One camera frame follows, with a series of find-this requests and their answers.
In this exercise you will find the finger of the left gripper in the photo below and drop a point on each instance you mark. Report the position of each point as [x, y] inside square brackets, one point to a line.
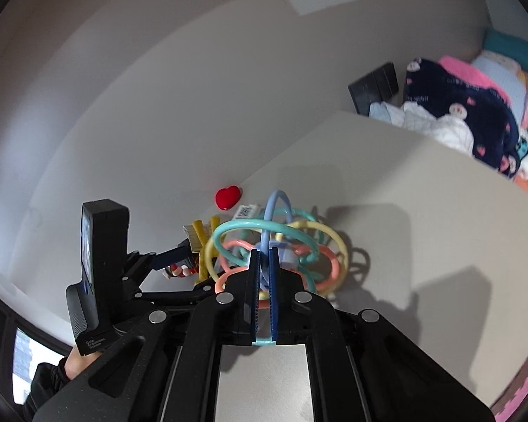
[180, 255]

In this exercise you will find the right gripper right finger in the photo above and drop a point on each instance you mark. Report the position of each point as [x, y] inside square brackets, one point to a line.
[361, 367]

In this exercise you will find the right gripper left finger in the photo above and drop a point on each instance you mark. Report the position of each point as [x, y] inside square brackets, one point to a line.
[164, 363]

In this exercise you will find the red heart plush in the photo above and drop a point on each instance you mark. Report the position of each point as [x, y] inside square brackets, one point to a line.
[226, 198]

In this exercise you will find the colourful loop rattle toy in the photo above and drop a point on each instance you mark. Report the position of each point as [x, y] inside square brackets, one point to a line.
[298, 237]

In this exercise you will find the person's left hand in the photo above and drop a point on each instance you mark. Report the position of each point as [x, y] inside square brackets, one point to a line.
[77, 363]

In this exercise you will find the cartoon boy doll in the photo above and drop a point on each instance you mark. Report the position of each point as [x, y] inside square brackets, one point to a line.
[179, 271]

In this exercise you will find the small folded paper leaflet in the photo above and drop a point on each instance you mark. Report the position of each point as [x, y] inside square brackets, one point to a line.
[247, 211]

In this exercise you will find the computer monitor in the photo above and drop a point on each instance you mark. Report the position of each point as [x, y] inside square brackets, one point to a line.
[28, 353]

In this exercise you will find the white crumpled cloth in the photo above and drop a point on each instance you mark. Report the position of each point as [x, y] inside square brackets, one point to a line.
[449, 130]

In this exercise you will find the black box on floor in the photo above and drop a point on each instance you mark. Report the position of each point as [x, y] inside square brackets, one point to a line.
[375, 87]

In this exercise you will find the navy patterned blanket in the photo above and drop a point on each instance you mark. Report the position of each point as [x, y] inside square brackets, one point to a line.
[487, 115]

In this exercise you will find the pink blanket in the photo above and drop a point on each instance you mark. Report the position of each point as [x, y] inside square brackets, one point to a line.
[471, 75]

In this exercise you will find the light blue folded cloth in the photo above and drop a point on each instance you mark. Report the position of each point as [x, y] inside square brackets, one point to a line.
[505, 72]

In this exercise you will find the teal pillow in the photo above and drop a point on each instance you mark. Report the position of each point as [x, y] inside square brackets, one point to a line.
[507, 45]

